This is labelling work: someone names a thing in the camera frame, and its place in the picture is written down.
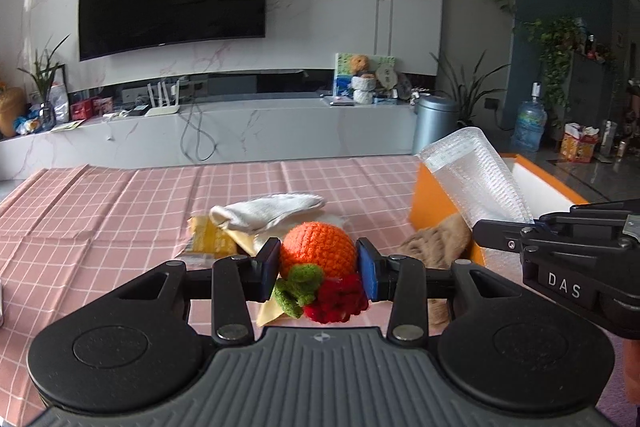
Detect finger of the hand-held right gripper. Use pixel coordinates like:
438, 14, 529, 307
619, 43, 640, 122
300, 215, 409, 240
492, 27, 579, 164
537, 201, 640, 228
472, 219, 627, 259

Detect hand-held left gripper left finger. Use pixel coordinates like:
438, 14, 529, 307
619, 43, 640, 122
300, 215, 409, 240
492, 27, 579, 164
118, 238, 282, 347

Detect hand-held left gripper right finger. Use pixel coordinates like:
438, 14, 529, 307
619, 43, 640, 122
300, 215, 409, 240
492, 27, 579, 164
356, 238, 524, 348

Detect red and green crochet toy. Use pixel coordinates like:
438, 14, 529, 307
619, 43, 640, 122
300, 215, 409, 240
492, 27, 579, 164
272, 264, 370, 325

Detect orange crochet ball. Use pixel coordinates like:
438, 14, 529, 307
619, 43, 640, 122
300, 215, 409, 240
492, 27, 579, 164
279, 222, 359, 282

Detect bubble wrap bag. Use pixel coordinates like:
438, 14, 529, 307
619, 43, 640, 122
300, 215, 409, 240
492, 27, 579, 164
418, 127, 535, 279

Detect orange box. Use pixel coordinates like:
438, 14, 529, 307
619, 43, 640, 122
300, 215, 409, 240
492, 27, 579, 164
407, 152, 591, 269

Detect white sock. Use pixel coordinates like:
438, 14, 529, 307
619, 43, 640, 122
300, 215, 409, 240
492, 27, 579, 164
209, 192, 327, 233

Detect patterned gift bag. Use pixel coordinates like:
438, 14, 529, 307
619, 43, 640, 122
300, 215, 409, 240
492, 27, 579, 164
559, 122, 600, 164

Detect yellow snack packet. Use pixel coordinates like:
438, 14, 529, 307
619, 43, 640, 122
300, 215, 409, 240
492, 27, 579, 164
186, 215, 240, 258

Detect brown knit cloth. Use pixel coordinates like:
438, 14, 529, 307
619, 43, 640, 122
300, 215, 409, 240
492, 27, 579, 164
397, 212, 473, 329

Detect blue water jug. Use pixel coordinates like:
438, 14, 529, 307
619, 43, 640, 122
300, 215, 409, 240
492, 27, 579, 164
510, 82, 547, 153

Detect grey cabinet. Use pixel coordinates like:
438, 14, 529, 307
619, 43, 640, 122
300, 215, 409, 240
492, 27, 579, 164
566, 51, 617, 144

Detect silver trash can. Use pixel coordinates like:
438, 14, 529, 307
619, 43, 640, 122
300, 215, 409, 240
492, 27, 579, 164
412, 94, 459, 156

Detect marble tv cabinet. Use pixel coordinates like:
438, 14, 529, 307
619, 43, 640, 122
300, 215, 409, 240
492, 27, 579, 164
0, 95, 419, 181

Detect long leaf potted plant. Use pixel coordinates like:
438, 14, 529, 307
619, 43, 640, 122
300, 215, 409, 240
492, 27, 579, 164
429, 49, 512, 132

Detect pink checkered tablecloth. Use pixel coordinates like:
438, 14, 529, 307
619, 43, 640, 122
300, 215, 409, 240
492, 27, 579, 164
0, 155, 640, 415

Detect large leafy plant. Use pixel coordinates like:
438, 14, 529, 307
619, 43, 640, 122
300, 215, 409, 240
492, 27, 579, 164
519, 16, 590, 128

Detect white round containers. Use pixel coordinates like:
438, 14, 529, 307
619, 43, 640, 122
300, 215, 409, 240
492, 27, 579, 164
351, 74, 377, 106

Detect white router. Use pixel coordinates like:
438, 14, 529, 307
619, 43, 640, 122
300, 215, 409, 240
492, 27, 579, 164
144, 79, 184, 117

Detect round decorative fan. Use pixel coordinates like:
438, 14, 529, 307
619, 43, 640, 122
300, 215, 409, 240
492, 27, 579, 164
374, 62, 400, 94

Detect painted canvas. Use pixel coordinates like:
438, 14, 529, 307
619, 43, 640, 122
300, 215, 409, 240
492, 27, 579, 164
333, 52, 396, 98

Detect red box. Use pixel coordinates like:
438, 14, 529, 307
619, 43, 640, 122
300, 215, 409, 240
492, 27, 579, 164
69, 98, 114, 121

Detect white bag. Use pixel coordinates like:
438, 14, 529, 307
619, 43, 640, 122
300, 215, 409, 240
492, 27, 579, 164
49, 81, 69, 124

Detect blue snack bag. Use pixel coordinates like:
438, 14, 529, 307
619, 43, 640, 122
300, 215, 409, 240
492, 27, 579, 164
14, 104, 45, 136

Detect plant in glass vase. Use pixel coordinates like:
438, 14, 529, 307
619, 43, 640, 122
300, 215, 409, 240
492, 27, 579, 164
17, 34, 71, 134

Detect orange pumpkin ornament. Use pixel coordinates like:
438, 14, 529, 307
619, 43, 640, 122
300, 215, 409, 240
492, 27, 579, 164
0, 83, 27, 138

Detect black cable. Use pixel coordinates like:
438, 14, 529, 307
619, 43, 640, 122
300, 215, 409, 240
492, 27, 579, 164
179, 101, 215, 163

